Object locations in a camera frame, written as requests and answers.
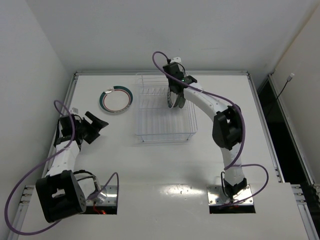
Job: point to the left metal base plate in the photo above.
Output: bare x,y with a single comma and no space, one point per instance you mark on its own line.
106,198

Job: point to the white plate with dark rim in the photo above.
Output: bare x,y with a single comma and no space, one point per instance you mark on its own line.
181,102

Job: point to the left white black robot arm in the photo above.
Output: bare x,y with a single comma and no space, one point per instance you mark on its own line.
60,194

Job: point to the metal base plate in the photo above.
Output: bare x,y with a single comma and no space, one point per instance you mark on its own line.
216,197
106,198

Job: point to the black wall cable white plug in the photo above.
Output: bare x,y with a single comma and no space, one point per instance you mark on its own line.
273,103

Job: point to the white wire dish rack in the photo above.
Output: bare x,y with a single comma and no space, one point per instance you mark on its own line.
156,121

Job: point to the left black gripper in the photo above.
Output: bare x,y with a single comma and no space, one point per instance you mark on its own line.
90,131

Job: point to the blue patterned green plate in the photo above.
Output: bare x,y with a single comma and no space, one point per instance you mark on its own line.
176,102

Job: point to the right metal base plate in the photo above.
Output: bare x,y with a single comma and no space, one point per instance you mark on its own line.
216,197

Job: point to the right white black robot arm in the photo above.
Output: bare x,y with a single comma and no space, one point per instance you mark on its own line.
227,131

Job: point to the green red rimmed plate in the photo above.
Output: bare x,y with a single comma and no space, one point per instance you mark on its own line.
171,97
115,100

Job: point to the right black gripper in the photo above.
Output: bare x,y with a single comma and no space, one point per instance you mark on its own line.
175,91

